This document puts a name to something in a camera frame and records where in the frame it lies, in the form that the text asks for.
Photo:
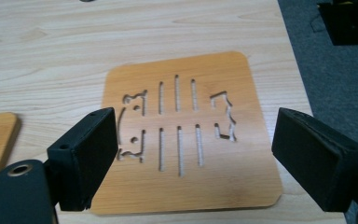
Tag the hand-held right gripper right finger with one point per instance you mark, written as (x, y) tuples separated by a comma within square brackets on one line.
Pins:
[(317, 158)]

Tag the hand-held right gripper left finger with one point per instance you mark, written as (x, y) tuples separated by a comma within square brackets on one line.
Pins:
[(84, 161)]

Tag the orange wooden mat with cutouts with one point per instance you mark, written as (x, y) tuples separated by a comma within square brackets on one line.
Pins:
[(199, 189)]

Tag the black device at right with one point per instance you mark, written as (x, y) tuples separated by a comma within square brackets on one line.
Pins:
[(351, 21)]

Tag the grey table grommet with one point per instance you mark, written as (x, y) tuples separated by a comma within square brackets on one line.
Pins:
[(87, 0)]

